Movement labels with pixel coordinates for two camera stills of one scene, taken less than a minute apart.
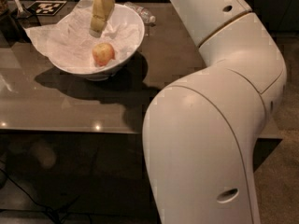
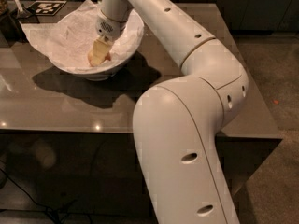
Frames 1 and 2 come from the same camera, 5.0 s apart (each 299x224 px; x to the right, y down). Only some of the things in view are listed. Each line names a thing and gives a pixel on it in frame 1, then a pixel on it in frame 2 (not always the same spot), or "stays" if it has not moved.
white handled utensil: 21,14 stays
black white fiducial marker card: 46,7 stays
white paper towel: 68,42 stays
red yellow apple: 103,53 → 90,57
